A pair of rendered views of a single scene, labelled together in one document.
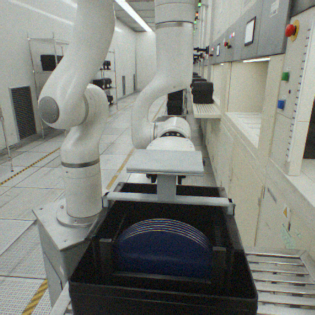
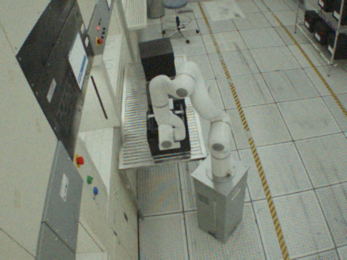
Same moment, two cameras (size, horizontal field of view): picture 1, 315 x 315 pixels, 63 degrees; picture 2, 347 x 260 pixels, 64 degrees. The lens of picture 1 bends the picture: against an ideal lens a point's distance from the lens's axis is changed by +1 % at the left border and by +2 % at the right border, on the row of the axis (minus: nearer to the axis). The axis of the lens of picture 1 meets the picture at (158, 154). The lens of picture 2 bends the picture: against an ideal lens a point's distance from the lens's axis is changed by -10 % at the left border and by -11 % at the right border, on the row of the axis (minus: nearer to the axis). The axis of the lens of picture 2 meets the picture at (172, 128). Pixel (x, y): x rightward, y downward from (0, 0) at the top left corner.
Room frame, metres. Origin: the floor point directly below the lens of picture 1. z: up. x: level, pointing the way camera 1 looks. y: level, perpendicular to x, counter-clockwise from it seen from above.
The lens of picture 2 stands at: (1.91, -0.07, 2.36)
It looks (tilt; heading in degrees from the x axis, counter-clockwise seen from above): 45 degrees down; 177
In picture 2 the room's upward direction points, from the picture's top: 10 degrees counter-clockwise
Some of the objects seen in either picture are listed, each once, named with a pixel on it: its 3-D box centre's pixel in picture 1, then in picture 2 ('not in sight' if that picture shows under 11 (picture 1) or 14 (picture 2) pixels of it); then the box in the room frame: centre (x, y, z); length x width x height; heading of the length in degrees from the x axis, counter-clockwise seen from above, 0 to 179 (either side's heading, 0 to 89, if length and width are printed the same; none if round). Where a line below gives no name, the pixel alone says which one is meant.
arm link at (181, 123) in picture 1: (173, 136); (167, 136); (0.67, -0.04, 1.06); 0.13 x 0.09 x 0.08; 174
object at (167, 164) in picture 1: (166, 235); (167, 122); (0.42, -0.01, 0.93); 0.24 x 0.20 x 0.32; 84
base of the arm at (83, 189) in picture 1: (83, 187); (220, 161); (0.78, 0.25, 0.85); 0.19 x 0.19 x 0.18
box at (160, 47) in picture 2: not in sight; (157, 59); (-0.45, 0.04, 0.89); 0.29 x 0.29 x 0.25; 88
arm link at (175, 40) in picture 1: (160, 93); (169, 120); (0.67, -0.01, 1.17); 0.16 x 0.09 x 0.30; 84
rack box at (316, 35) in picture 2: not in sight; (325, 32); (-1.32, 2.46, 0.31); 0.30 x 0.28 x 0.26; 174
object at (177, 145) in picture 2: (166, 269); (168, 131); (0.42, -0.02, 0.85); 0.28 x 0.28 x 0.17; 84
